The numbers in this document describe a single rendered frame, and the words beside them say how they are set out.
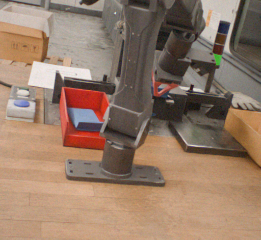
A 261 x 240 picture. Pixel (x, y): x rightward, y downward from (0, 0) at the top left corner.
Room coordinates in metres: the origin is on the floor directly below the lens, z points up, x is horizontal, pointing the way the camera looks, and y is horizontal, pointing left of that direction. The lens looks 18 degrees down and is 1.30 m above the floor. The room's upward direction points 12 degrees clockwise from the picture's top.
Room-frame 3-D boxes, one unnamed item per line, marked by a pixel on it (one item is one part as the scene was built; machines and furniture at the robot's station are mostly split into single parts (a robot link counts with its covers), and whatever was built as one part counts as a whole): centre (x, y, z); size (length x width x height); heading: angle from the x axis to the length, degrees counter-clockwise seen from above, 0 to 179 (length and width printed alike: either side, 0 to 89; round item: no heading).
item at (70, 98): (0.96, 0.11, 0.93); 0.25 x 0.12 x 0.06; 16
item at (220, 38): (1.39, -0.24, 1.14); 0.04 x 0.04 x 0.03
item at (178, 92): (1.18, -0.04, 0.98); 0.20 x 0.10 x 0.01; 106
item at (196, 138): (1.04, -0.21, 0.91); 0.17 x 0.16 x 0.02; 106
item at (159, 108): (1.18, -0.04, 0.94); 0.20 x 0.10 x 0.07; 106
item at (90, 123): (1.00, 0.12, 0.92); 0.15 x 0.07 x 0.03; 22
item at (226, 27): (1.39, -0.24, 1.17); 0.04 x 0.04 x 0.03
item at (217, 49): (1.39, -0.24, 1.10); 0.04 x 0.04 x 0.03
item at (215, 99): (1.25, -0.20, 0.95); 0.15 x 0.03 x 0.10; 106
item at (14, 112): (0.95, 0.27, 0.90); 0.07 x 0.07 x 0.06; 16
